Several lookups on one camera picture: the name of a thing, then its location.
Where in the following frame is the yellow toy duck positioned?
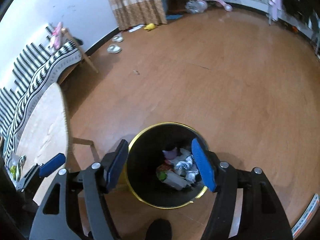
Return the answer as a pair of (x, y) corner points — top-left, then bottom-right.
(144, 23), (157, 31)

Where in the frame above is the white green carton box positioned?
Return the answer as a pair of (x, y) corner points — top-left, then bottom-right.
(157, 170), (191, 191)

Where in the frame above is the white blue wipes pack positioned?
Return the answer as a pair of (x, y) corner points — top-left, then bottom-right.
(174, 155), (200, 184)

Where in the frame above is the person's black shoe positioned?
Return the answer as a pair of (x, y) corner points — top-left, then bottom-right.
(145, 218), (172, 240)

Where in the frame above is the pink kids tricycle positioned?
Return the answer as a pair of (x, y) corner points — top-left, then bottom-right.
(185, 0), (233, 14)

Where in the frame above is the white paper on floor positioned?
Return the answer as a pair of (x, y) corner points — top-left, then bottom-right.
(128, 24), (145, 33)

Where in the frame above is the white slipper far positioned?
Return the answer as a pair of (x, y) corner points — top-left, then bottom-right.
(112, 33), (124, 43)

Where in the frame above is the beige patterned curtain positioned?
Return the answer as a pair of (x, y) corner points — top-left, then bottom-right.
(108, 0), (167, 30)

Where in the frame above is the black gold-rimmed trash bin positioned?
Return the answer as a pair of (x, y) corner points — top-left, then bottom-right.
(125, 122), (208, 210)

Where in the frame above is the clear plastic bag with trash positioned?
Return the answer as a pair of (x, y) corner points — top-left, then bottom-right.
(162, 147), (178, 160)

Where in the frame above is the clothes rack with garments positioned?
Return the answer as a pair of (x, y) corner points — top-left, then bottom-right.
(268, 0), (319, 56)

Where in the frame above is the striped black white sofa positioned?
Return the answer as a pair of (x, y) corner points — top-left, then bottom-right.
(1, 23), (97, 159)

